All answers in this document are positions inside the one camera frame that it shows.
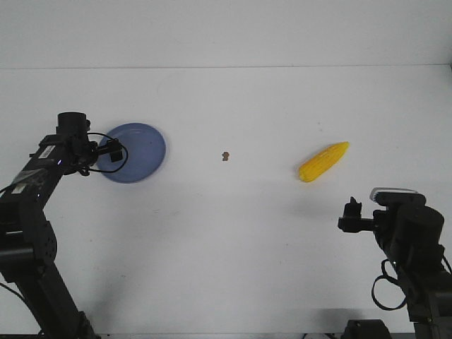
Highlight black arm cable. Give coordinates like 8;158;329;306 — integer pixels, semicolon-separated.
76;132;129;177
370;259;410;311

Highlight yellow corn cob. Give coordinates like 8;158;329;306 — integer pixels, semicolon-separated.
298;141;350;183

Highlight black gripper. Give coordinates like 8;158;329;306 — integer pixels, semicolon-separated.
338;196;389;234
69;137;123;173

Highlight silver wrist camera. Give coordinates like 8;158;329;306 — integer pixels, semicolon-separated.
369;187;427;207

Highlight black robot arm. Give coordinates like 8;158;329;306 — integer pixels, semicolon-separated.
338;191;451;338
1;112;120;338

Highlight blue round plate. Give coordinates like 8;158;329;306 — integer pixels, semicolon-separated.
96;123;166;184

